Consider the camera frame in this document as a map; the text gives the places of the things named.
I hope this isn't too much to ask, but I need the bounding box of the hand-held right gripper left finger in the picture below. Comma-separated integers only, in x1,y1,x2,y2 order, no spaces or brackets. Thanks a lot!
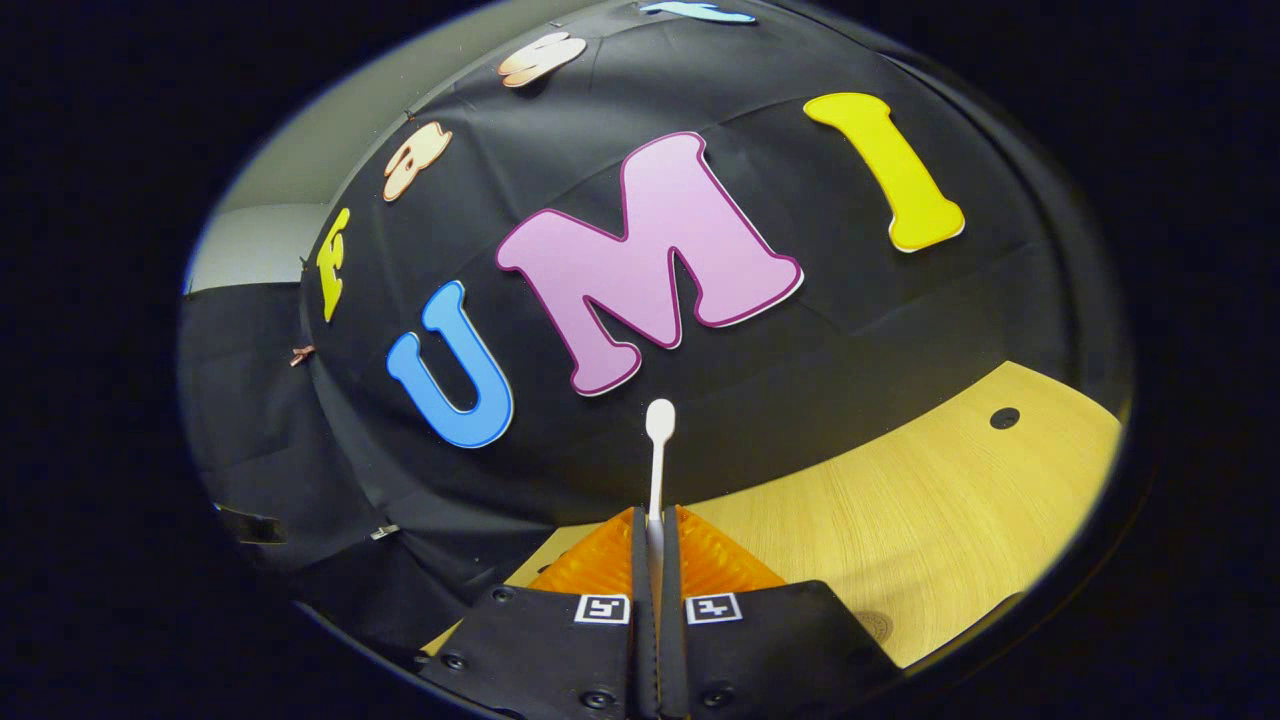
415,505,661,720

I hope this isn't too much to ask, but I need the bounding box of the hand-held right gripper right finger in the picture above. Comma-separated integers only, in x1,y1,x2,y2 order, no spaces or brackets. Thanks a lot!
660,505,901,720

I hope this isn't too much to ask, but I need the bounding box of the pale pink toothbrush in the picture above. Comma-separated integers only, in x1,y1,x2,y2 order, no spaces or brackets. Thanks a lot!
644,398,678,591

